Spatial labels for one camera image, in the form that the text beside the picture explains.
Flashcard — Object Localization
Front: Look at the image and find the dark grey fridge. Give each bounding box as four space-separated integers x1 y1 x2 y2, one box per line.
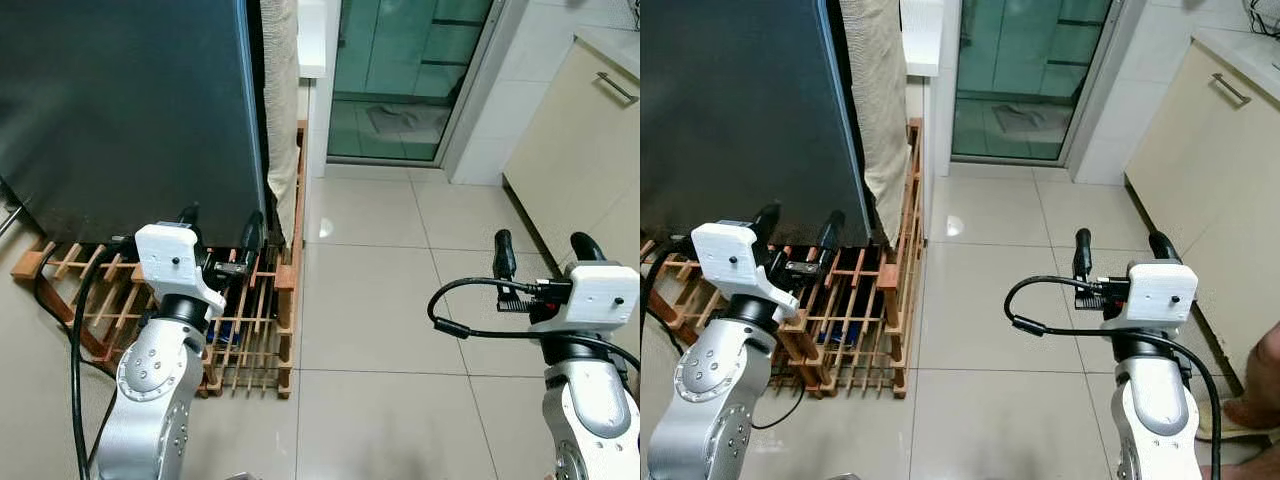
640 0 873 249
0 0 269 249

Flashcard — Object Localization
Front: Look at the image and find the glass sliding door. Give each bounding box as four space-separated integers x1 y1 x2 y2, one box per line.
325 0 516 171
945 0 1131 171

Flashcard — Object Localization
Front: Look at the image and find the white countertop cabinet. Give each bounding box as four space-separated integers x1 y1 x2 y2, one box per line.
296 0 343 181
900 0 961 181

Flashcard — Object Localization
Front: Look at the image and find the beige slipper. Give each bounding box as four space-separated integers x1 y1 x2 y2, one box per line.
1195 395 1280 443

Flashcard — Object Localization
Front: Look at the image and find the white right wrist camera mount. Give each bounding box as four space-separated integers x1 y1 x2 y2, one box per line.
1103 260 1199 331
530 262 641 336

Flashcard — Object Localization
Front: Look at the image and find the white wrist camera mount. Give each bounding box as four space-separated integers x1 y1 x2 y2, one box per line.
530 262 641 336
690 222 801 323
134 223 229 319
1103 260 1199 331

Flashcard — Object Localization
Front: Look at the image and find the silver cabinet handle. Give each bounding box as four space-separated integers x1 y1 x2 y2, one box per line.
1212 73 1253 107
597 72 639 105

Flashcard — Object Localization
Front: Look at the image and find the person's bare foot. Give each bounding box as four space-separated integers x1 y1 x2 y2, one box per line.
1203 445 1280 480

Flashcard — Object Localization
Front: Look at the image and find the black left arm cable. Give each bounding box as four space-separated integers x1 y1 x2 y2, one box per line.
68 238 141 480
640 236 696 331

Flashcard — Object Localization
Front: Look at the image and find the large beige fabric cover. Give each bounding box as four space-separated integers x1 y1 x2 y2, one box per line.
838 0 913 246
258 0 301 246

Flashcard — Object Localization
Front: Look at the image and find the person's bare leg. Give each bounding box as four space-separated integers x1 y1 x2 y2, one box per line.
1222 320 1280 431

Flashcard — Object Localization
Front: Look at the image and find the beige cabinet grey top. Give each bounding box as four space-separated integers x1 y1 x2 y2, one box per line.
1125 28 1280 361
502 25 641 291

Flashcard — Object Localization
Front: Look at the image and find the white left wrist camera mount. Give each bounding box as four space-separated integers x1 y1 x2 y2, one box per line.
690 222 801 323
134 223 229 319

